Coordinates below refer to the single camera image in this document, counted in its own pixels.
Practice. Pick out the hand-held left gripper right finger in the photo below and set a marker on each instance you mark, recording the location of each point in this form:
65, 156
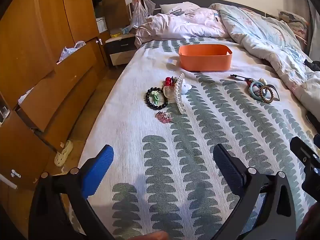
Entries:
228, 162

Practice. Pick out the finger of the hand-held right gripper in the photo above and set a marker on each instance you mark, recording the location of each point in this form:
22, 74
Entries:
306, 152

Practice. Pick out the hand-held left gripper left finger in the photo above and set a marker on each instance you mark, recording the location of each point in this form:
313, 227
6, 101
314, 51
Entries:
100, 170

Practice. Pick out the orange plastic basket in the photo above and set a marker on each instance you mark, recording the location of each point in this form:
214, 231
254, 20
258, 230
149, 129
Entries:
205, 62

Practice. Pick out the person's right forearm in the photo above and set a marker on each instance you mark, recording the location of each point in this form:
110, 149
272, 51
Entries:
310, 222

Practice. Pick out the cream foam slipper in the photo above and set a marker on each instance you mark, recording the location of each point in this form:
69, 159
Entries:
62, 153

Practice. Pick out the black headband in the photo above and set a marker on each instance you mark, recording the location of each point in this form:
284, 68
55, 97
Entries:
276, 90

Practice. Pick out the light blue bangle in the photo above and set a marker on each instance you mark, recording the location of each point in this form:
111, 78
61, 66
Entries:
251, 90

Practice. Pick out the pink leaf hair clip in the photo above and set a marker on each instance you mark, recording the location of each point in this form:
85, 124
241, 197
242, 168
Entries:
163, 116

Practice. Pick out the small white plush ornament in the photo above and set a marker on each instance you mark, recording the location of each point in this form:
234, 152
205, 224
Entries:
262, 80

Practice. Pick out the red and white hair stick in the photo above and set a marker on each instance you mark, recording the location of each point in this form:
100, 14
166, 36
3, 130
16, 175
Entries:
241, 78

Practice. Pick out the white plush hair clip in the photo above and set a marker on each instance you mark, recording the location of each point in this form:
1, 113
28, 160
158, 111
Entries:
186, 88

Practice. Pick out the dark cloth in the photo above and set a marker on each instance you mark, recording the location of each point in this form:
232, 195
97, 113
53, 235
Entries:
313, 65

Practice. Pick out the pearl claw hair clip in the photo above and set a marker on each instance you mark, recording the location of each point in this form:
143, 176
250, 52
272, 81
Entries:
178, 90

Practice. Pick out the green flower hair clip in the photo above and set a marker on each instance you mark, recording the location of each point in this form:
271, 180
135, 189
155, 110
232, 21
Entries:
155, 96

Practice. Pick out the clear claw hair clip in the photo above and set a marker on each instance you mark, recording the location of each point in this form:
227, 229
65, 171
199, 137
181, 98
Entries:
168, 92

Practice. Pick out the red bead hairpin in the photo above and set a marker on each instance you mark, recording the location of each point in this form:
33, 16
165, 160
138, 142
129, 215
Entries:
168, 80

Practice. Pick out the white plastic bag in drawer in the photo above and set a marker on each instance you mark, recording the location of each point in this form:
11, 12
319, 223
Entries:
67, 52

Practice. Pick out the dark and white nightstand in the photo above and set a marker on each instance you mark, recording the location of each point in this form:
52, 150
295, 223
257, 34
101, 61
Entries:
121, 48

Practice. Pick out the light blue printed quilt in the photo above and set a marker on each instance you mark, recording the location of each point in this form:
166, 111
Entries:
262, 30

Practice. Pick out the patterned pillow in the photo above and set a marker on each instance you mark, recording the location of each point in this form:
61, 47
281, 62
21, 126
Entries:
293, 22

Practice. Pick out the wooden wardrobe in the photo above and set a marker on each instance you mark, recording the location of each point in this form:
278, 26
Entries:
37, 55

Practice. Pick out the yellow packet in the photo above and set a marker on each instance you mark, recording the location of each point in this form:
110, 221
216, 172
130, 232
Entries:
115, 33

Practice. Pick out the light blue packet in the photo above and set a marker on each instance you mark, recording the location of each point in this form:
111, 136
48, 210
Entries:
125, 30

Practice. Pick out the pink duvet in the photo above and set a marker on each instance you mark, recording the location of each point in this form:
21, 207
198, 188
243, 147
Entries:
180, 25

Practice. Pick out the clear hanging plastic bag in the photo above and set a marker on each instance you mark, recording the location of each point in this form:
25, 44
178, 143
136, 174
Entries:
140, 12

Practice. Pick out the white pillow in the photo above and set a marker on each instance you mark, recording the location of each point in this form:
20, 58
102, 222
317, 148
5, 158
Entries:
175, 7

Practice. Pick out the dark bed headboard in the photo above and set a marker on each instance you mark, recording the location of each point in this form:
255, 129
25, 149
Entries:
157, 3

